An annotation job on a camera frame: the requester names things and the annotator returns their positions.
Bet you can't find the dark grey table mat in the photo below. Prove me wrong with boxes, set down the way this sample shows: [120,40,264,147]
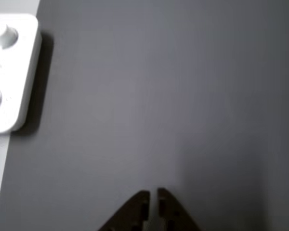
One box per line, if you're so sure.
[0,0,289,231]

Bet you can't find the white device with round knobs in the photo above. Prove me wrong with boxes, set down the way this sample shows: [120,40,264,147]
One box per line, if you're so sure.
[0,13,43,134]

